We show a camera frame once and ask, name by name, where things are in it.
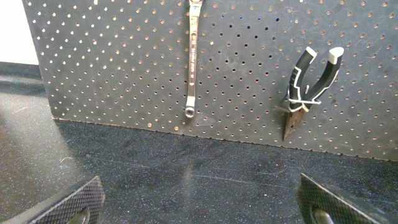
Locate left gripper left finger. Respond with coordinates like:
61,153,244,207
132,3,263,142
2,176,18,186
2,175,106,224

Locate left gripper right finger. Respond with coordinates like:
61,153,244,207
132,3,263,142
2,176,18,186
295,172,393,224

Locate black and white pliers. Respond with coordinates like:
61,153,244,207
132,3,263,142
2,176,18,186
282,46,345,142

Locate wrench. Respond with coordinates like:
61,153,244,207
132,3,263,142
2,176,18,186
183,0,204,119

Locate black pegboard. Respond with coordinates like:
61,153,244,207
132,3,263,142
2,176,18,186
21,0,398,163

